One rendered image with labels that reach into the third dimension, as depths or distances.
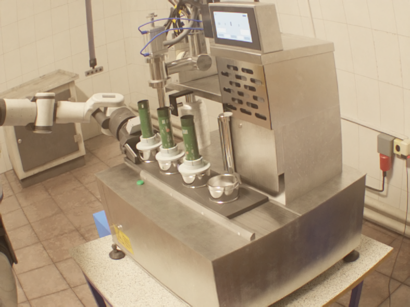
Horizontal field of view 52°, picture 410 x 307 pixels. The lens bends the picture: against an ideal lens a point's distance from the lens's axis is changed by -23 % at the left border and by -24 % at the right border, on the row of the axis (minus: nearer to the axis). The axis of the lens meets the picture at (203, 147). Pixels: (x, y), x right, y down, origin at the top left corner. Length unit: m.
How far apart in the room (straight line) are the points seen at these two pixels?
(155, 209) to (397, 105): 1.67
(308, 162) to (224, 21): 0.36
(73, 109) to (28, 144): 2.57
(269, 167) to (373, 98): 1.65
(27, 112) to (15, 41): 3.16
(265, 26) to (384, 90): 1.67
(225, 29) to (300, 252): 0.52
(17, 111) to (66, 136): 2.74
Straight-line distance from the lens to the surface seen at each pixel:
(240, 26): 1.03
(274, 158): 1.07
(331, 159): 1.21
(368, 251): 1.41
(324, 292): 1.25
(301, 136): 1.11
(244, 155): 1.16
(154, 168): 1.37
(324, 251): 1.22
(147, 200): 1.24
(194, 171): 1.21
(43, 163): 4.22
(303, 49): 1.08
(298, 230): 1.10
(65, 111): 1.58
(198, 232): 1.07
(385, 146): 2.62
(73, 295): 2.69
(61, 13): 4.78
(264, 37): 1.00
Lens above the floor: 1.56
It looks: 21 degrees down
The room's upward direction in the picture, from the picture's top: 8 degrees counter-clockwise
